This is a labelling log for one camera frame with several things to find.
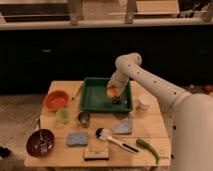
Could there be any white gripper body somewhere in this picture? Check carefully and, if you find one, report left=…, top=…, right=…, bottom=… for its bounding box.
left=107, top=76, right=129, bottom=96

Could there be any orange red apple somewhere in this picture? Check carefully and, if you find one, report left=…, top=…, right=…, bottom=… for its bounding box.
left=107, top=86, right=119, bottom=98

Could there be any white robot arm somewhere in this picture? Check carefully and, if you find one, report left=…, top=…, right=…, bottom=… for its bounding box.
left=108, top=53, right=213, bottom=171

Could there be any green plastic tray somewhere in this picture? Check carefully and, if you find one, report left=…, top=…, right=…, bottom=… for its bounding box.
left=80, top=77, right=133, bottom=113

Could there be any dark grapes bunch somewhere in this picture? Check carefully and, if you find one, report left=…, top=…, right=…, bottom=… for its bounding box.
left=112, top=96, right=123, bottom=104

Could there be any white paper cup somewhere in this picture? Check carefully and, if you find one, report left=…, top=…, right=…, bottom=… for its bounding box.
left=137, top=95, right=151, bottom=110

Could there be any yellow banana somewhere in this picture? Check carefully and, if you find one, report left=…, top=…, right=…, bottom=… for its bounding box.
left=72, top=83, right=83, bottom=100

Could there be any grey folded cloth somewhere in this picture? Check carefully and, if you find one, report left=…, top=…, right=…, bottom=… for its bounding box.
left=112, top=117, right=132, bottom=135

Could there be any small metal cup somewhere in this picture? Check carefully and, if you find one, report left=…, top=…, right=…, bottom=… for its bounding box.
left=78, top=111, right=90, bottom=128

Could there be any white dish brush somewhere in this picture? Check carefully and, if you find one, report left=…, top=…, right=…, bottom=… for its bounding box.
left=95, top=128, right=139, bottom=154

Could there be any orange plastic bowl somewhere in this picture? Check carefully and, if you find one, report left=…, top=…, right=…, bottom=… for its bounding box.
left=43, top=90, right=69, bottom=112

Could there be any light green cup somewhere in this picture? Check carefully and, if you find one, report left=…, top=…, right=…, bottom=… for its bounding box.
left=56, top=108, right=69, bottom=124

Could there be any blue sponge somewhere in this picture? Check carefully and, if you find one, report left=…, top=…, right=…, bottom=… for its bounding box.
left=67, top=132, right=88, bottom=146

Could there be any wooden table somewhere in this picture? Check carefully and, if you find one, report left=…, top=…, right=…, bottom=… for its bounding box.
left=25, top=82, right=171, bottom=168

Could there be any wooden block brush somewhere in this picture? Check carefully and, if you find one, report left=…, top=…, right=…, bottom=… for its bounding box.
left=84, top=148, right=109, bottom=161

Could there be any dark red bowl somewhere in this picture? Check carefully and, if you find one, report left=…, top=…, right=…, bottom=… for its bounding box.
left=26, top=129, right=55, bottom=157

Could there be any metal fork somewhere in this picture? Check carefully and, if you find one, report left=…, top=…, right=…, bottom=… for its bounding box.
left=36, top=117, right=47, bottom=154

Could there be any black object on floor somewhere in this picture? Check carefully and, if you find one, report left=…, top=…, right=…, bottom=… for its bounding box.
left=0, top=146, right=11, bottom=158

